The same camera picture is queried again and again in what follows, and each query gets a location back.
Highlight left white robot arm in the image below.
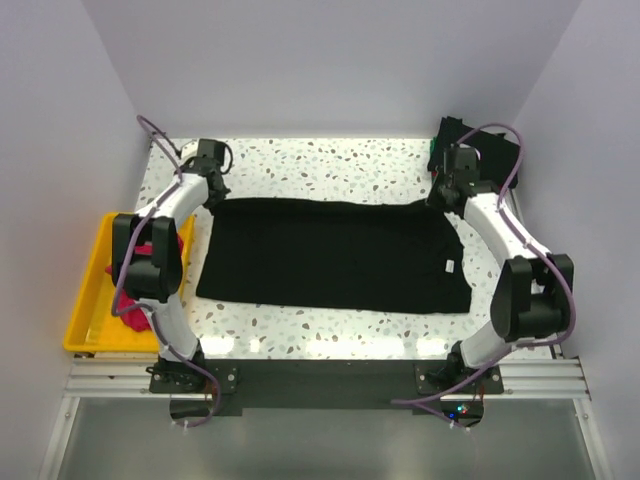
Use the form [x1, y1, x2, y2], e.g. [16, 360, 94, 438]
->
[111, 139, 234, 392]

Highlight red pink t shirt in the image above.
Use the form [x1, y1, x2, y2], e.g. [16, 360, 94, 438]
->
[105, 234, 184, 333]

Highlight aluminium frame rail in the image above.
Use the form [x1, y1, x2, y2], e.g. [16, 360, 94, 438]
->
[63, 358, 590, 400]

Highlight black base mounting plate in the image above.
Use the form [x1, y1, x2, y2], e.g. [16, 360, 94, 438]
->
[146, 359, 471, 420]

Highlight yellow plastic bin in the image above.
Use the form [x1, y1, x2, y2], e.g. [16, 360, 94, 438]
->
[62, 212, 197, 354]

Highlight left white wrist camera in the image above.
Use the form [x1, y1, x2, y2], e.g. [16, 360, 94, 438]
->
[180, 140, 199, 162]

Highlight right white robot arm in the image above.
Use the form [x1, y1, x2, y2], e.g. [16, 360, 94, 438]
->
[427, 144, 576, 393]

